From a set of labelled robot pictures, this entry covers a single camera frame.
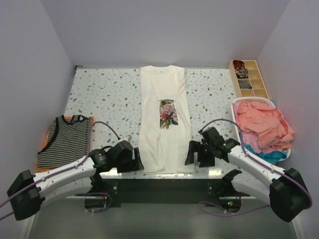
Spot salmon orange garment in basket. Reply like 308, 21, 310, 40
233, 101, 295, 153

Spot red black rolled socks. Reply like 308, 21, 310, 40
232, 60, 246, 69

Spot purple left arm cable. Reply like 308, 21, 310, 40
0, 121, 125, 221

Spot wooden compartment organizer box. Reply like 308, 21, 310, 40
229, 60, 270, 100

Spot black white striped folded shirt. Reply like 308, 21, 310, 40
36, 115, 92, 168

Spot grey rolled socks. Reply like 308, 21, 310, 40
238, 81, 252, 89

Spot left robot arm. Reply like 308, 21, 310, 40
7, 140, 143, 221

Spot pink black rolled socks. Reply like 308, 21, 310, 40
235, 67, 249, 79

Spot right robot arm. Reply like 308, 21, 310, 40
185, 127, 313, 222

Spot teal garment in basket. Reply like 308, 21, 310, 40
244, 144, 288, 163

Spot white plastic laundry basket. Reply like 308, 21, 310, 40
231, 97, 291, 162

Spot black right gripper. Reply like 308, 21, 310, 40
184, 140, 215, 168

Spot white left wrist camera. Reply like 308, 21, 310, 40
119, 135, 132, 143

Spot pink garment in basket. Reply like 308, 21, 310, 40
243, 133, 262, 154

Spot white floral print t-shirt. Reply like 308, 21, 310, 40
138, 65, 195, 174

